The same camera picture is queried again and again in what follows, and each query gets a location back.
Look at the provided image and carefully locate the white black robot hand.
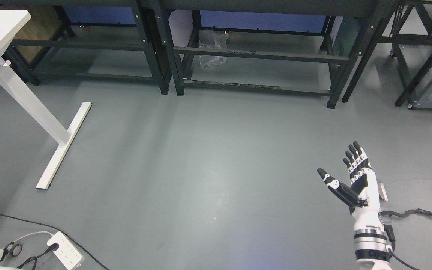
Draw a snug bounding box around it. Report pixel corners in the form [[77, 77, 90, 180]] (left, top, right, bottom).
[[317, 141, 383, 231]]

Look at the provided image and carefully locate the right black metal shelf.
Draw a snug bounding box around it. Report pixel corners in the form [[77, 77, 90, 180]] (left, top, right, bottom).
[[145, 0, 398, 109]]

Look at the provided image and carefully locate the black metal shelf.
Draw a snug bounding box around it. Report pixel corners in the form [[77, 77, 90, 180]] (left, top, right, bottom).
[[145, 0, 398, 109], [0, 0, 172, 95]]

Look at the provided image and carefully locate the left black metal shelf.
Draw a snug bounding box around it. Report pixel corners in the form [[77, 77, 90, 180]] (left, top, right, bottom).
[[0, 0, 172, 95]]

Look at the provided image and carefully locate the far right metal rack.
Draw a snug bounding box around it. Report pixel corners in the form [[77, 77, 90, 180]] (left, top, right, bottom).
[[379, 0, 432, 110]]

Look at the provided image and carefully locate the clear plastic bag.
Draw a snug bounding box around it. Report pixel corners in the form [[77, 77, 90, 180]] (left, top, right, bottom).
[[199, 29, 230, 72]]

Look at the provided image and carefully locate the white power strip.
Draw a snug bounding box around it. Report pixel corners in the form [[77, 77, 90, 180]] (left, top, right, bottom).
[[46, 232, 84, 270]]

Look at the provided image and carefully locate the white table with leg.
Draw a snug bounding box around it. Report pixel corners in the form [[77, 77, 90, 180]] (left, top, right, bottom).
[[0, 10, 92, 190]]

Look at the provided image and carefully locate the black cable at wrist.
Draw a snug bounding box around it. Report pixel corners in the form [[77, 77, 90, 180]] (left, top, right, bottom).
[[379, 209, 432, 270]]

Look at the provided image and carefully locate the black floor cable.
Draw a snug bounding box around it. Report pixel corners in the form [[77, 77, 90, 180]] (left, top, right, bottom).
[[0, 210, 110, 270]]

